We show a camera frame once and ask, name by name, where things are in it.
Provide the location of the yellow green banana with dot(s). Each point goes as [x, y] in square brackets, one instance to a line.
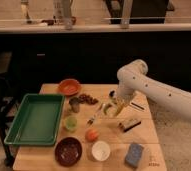
[112, 109]

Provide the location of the orange bowl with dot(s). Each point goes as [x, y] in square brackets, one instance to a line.
[69, 87]

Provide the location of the orange fruit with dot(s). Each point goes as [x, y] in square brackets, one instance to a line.
[91, 135]

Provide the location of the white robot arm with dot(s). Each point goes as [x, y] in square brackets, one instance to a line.
[132, 77]

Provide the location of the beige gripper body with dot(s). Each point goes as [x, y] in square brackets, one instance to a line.
[121, 104]

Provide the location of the blue sponge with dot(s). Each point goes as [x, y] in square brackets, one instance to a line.
[134, 154]

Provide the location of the dark red bowl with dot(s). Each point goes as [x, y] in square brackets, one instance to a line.
[68, 151]

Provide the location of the brown grape bunch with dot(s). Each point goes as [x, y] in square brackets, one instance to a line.
[88, 99]

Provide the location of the knife with black handle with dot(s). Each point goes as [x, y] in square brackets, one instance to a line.
[112, 96]

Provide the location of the brush with wooden handle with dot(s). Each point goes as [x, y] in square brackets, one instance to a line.
[96, 114]

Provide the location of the white paper cup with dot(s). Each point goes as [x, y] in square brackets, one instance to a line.
[101, 151]

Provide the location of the small green cup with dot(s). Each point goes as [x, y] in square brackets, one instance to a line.
[70, 123]

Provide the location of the green plastic tray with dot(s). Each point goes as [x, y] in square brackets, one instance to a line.
[36, 122]

